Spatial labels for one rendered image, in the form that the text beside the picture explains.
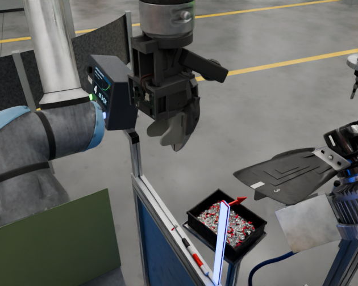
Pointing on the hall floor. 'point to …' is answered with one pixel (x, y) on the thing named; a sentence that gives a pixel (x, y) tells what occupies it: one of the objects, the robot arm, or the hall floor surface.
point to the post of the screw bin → (232, 275)
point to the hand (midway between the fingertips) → (178, 142)
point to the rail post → (141, 238)
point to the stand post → (346, 262)
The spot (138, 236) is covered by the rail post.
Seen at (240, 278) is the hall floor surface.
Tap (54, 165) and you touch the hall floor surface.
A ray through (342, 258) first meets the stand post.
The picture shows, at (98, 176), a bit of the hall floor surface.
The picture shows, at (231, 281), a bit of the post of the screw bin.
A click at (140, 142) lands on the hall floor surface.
